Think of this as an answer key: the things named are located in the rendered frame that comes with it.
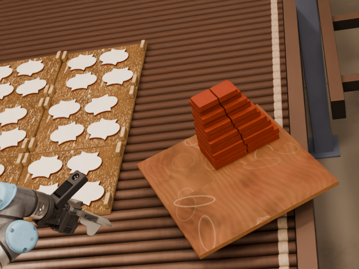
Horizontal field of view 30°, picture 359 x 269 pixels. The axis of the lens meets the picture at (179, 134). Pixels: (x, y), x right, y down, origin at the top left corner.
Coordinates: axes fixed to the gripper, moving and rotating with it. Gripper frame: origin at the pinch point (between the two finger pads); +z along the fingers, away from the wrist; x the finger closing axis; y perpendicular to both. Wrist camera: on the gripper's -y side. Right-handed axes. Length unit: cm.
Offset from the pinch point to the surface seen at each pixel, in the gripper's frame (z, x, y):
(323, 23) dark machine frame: 95, -26, -95
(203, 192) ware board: 36.4, 2.7, -15.8
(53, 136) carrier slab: 35, -81, -6
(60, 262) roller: 17.9, -26.2, 26.5
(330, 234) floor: 163, -18, -13
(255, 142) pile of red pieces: 49, 4, -38
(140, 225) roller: 35.5, -16.1, 4.8
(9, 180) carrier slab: 20, -76, 15
